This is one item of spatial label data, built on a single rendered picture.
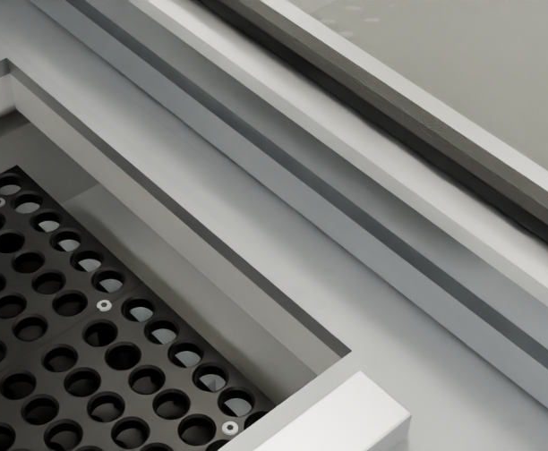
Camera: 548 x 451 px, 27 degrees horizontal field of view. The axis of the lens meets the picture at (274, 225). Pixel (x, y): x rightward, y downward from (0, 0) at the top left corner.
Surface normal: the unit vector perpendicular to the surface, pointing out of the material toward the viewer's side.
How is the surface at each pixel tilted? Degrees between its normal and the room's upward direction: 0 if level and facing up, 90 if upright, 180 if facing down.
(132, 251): 0
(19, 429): 0
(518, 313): 90
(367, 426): 0
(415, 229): 90
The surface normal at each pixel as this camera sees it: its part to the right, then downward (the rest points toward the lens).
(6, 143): 0.67, 0.54
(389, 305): 0.03, -0.69
